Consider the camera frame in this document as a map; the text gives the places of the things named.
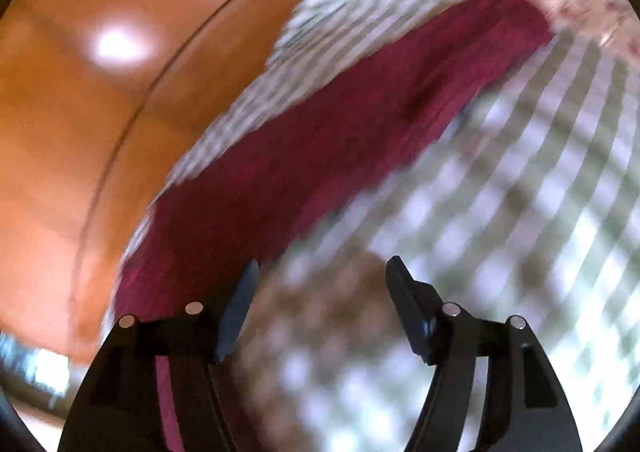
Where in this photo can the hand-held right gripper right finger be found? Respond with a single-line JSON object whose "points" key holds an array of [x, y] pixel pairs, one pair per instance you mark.
{"points": [[407, 302]]}

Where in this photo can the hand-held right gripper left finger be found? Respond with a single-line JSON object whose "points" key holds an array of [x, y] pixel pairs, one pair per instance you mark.
{"points": [[239, 308]]}

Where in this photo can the maroon knit garment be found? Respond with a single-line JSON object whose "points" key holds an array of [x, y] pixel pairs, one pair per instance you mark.
{"points": [[300, 157]]}

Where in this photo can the green white striped bed sheet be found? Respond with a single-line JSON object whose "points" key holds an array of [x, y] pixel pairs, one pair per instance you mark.
{"points": [[500, 232]]}

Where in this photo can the window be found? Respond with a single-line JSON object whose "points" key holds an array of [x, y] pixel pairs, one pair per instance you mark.
{"points": [[35, 372]]}

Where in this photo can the wooden wardrobe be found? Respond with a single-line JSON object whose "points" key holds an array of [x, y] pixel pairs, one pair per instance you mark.
{"points": [[100, 132]]}

